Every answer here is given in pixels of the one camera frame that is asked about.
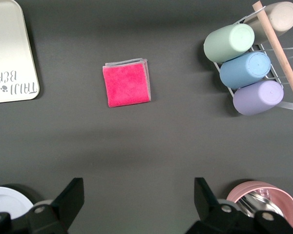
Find white ribbed plate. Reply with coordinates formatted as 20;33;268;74
0;186;35;220

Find white wire cup rack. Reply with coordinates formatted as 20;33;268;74
213;6;293;113

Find green plastic cup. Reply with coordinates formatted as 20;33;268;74
203;23;255;63

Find beige plastic cup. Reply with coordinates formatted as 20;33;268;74
243;1;293;44

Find purple plastic cup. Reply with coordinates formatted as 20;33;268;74
232;80;285;116

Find blue plastic cup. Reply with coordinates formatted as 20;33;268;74
219;51;272;90

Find wooden rack rod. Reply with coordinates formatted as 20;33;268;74
252;1;293;109

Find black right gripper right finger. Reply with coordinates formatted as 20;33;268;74
185;177;293;234

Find pink folded cloth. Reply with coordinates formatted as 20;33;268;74
102;58;152;108

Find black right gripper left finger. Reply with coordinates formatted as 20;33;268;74
0;177;85;234

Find pink ribbed bowl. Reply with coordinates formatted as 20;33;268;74
226;180;293;230

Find cream bear print tray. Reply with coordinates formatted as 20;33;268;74
0;0;40;105

